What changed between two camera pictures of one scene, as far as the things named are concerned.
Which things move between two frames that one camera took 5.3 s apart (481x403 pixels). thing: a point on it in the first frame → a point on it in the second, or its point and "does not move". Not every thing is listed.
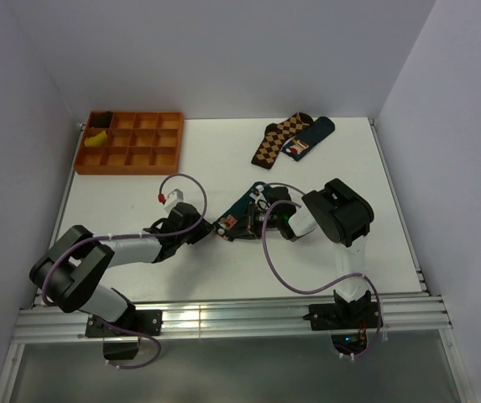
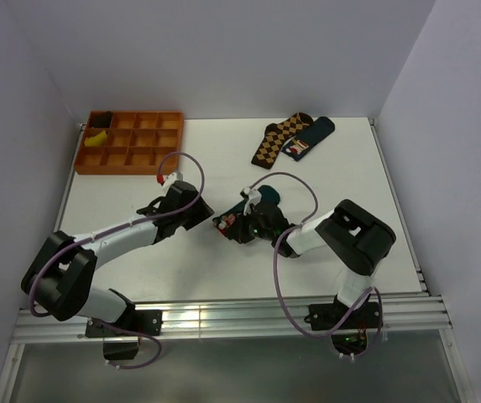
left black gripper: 203,227 → 201,212
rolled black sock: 101,119 does not move
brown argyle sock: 276,135 does not move
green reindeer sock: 233,223 does not move
